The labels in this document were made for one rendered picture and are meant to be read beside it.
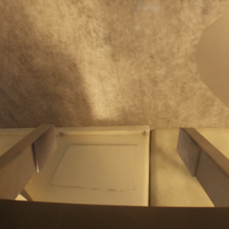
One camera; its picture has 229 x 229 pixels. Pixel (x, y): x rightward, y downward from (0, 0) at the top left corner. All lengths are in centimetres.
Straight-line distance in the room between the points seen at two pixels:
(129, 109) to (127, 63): 31
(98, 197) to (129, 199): 16
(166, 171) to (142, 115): 38
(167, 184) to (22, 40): 109
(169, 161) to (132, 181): 24
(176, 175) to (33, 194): 81
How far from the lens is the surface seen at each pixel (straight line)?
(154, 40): 87
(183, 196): 92
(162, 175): 96
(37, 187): 114
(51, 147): 17
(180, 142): 17
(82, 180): 102
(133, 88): 98
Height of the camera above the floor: 83
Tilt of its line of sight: 48 degrees down
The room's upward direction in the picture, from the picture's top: 166 degrees counter-clockwise
